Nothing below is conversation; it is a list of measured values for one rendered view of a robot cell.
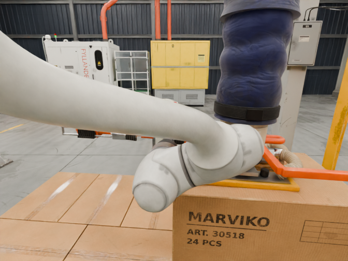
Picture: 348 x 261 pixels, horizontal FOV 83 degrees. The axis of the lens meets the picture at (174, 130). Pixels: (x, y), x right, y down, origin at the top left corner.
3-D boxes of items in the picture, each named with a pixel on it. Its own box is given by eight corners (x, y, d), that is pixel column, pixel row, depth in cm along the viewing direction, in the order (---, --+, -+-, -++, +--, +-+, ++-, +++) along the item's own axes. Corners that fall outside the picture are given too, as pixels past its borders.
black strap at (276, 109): (265, 109, 83) (266, 99, 82) (291, 122, 61) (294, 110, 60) (211, 106, 85) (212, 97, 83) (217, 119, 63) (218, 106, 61)
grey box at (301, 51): (310, 66, 150) (319, 22, 141) (314, 66, 145) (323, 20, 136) (283, 66, 152) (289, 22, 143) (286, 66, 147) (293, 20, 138)
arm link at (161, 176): (153, 186, 55) (197, 171, 53) (138, 228, 41) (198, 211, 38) (136, 153, 53) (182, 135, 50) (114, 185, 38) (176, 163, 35)
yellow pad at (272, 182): (286, 176, 74) (288, 164, 73) (299, 192, 64) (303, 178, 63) (194, 170, 77) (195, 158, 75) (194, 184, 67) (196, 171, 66)
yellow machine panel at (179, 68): (203, 103, 888) (206, 43, 816) (206, 106, 801) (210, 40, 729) (154, 103, 890) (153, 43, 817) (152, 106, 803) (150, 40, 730)
